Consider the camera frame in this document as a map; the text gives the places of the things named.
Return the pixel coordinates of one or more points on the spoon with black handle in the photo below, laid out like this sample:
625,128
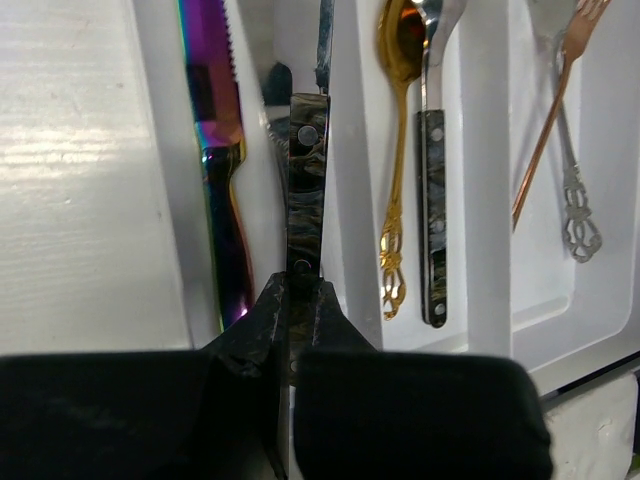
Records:
439,19

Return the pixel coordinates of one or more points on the copper fork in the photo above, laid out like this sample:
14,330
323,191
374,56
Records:
550,110

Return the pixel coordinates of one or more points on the plain silver fork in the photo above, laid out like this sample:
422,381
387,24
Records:
580,235

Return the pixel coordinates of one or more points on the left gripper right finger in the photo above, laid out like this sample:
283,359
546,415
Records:
360,413

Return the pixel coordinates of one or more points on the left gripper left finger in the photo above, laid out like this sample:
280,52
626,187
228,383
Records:
209,413

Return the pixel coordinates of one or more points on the white three-compartment cutlery tray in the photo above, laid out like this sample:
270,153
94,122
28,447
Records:
510,294

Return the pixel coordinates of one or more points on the knife with black handle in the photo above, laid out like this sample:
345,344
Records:
307,165

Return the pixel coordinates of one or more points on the iridescent rainbow knife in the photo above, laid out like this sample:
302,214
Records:
216,110

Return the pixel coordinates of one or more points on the ornate gold spoon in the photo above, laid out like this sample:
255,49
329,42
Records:
400,38

